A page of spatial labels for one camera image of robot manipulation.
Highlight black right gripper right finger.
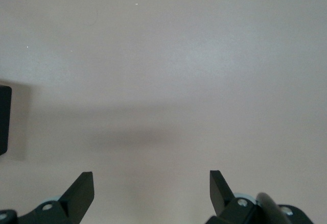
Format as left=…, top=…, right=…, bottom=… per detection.
left=205, top=169, right=314, bottom=224

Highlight black rectangular plastic box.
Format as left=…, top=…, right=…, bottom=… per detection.
left=0, top=85, right=13, bottom=156

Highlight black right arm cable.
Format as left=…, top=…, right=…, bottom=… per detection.
left=256, top=192, right=288, bottom=224

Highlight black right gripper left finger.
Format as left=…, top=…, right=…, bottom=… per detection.
left=0, top=171, right=94, bottom=224

